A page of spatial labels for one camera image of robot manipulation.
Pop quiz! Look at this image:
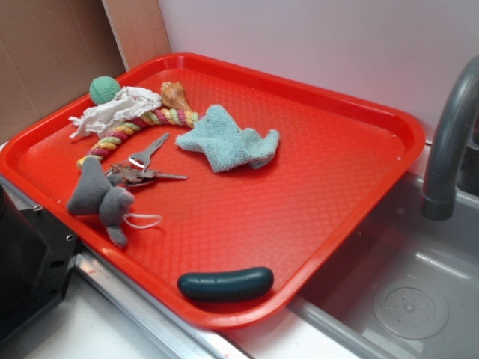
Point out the light blue cloth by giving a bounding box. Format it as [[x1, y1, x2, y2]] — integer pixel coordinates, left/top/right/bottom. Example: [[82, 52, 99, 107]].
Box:
[[176, 105, 280, 174]]

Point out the white crumpled cloth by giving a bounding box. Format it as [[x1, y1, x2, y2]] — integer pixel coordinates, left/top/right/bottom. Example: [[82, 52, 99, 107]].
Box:
[[69, 86, 162, 139]]

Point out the red plastic tray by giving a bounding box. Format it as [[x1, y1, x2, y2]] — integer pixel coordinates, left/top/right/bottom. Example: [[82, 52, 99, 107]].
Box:
[[1, 54, 425, 330]]

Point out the silver key bunch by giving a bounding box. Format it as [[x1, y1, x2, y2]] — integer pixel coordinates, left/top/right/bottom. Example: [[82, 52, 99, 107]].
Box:
[[105, 133, 188, 187]]

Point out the dark green toy cucumber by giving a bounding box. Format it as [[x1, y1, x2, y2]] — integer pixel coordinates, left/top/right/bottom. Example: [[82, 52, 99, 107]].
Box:
[[177, 267, 275, 302]]

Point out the brown seashell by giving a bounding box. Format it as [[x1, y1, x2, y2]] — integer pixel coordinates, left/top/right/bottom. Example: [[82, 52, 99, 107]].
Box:
[[160, 82, 192, 111]]

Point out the grey plush seal toy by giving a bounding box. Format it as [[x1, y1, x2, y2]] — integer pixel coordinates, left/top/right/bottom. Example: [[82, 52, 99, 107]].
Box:
[[66, 156, 163, 249]]

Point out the green rubber ball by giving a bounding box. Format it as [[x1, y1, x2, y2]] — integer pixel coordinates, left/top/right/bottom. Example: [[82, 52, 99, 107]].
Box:
[[89, 76, 121, 105]]

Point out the grey toy faucet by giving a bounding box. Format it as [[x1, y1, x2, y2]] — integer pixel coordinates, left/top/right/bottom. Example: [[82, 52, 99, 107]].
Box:
[[420, 57, 478, 221]]

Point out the grey plastic sink basin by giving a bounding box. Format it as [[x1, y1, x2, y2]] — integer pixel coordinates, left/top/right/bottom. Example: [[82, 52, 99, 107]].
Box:
[[290, 174, 478, 358]]

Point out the black device corner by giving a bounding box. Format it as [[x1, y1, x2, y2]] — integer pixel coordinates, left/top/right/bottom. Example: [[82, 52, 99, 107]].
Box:
[[1, 189, 79, 345]]

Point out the brown cardboard panel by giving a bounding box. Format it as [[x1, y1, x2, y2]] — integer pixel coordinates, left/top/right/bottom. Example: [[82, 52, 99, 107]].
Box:
[[1, 1, 171, 142]]

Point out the multicolour braided rope toy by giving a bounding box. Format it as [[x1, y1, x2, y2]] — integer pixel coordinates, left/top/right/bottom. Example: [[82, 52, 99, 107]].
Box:
[[76, 108, 202, 168]]

